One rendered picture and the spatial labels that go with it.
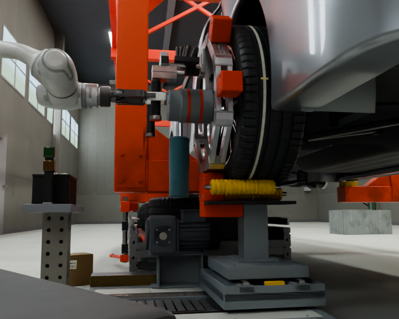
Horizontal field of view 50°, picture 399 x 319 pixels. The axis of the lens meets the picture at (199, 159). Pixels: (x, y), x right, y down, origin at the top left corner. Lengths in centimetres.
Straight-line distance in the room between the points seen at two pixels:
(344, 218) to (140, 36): 703
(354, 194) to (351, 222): 423
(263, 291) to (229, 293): 12
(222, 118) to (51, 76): 58
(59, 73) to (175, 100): 51
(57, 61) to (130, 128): 86
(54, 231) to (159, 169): 61
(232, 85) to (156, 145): 82
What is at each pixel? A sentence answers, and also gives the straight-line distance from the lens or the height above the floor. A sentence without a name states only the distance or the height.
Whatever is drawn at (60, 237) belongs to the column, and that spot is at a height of 32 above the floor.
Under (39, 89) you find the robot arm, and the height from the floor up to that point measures 84.
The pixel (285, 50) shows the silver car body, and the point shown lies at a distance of 134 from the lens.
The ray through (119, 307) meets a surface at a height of 34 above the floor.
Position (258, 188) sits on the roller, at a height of 50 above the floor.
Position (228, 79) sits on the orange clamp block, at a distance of 146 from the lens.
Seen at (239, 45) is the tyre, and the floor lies 100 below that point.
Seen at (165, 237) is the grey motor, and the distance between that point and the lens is 193.
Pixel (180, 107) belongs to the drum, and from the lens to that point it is 172.
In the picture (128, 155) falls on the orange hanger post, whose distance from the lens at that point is 215.
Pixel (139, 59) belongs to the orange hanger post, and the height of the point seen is 119.
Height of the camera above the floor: 41
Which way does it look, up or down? 7 degrees up
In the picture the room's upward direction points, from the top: straight up
